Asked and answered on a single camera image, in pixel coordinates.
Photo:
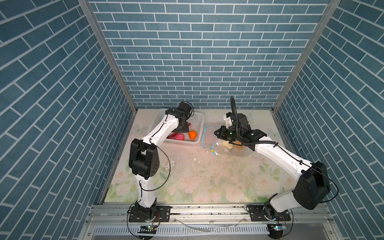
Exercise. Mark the red toy chili pepper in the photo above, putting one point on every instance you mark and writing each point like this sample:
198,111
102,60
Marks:
172,136

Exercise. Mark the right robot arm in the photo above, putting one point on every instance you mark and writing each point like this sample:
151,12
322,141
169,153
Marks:
313,183

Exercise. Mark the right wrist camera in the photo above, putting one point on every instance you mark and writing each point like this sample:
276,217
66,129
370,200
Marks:
228,121

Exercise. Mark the clear zip bag blue zipper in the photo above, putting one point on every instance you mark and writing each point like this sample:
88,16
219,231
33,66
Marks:
210,142

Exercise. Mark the aluminium front rail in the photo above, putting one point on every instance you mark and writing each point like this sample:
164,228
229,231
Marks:
111,214

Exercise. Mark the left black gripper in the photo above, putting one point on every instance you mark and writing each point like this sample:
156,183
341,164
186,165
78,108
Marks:
185,127

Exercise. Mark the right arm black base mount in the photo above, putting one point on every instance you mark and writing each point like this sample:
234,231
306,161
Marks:
260,213

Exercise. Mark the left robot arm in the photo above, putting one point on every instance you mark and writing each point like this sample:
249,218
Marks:
144,158

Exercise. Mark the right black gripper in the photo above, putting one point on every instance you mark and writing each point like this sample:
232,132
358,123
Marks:
221,134

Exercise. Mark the white slotted cable duct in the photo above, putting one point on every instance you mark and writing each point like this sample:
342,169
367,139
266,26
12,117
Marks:
181,230

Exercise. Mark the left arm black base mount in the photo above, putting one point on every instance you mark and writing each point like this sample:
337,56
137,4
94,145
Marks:
139,214

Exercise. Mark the orange toy tangerine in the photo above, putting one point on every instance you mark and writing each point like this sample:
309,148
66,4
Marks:
192,135

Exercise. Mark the yellow toy lemon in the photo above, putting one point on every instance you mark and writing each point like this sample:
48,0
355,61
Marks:
238,145

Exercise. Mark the white plastic perforated basket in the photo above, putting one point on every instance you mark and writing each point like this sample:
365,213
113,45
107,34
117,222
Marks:
196,121

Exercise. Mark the pink toy fruit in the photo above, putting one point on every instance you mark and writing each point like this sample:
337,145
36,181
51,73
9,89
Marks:
180,137

